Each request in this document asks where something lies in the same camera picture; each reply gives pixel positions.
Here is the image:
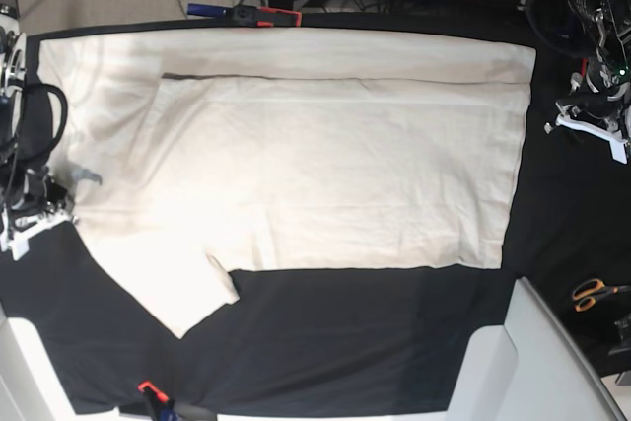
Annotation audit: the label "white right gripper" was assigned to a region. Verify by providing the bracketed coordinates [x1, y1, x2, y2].
[1, 211, 78, 261]

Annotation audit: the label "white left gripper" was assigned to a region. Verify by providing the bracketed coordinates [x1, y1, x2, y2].
[544, 114, 630, 164]

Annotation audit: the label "white T-shirt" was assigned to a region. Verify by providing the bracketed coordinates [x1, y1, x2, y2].
[37, 28, 536, 337]

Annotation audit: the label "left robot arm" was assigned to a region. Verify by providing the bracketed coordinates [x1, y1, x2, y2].
[524, 0, 630, 164]

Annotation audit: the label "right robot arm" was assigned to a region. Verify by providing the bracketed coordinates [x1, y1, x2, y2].
[1, 0, 74, 261]

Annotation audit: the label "white left side board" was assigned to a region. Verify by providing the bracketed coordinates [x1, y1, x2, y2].
[1, 315, 121, 421]

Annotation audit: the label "red black bottom clamp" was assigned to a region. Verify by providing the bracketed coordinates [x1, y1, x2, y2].
[120, 380, 216, 421]

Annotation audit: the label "red black clamp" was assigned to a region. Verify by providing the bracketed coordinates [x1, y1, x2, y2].
[186, 3, 302, 28]
[120, 380, 216, 421]

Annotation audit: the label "black table cloth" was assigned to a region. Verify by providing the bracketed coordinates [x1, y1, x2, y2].
[1, 14, 630, 417]

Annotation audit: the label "red black top clamp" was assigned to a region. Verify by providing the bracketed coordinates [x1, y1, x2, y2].
[186, 3, 302, 28]

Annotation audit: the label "orange handled scissors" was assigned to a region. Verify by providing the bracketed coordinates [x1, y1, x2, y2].
[571, 278, 630, 313]

